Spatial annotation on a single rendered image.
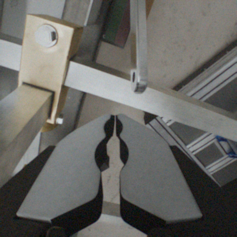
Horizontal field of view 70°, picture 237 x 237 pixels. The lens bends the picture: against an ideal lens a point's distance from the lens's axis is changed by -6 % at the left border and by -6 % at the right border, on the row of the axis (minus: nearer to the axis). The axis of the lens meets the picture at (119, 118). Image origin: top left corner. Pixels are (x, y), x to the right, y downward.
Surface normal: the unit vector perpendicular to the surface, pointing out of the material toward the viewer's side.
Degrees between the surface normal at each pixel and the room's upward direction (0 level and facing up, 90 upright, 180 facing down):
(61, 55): 0
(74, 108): 0
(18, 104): 90
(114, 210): 90
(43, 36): 0
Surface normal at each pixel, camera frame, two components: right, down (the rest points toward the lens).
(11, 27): 0.00, 0.50
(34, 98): 0.33, -0.82
